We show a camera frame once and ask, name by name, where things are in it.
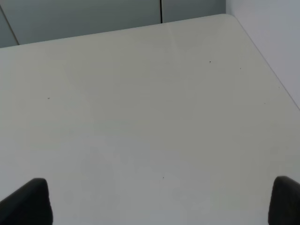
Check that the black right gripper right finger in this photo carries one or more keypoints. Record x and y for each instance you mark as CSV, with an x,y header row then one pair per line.
x,y
284,206

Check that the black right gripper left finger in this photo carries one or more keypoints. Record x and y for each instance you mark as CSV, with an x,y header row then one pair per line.
x,y
28,205

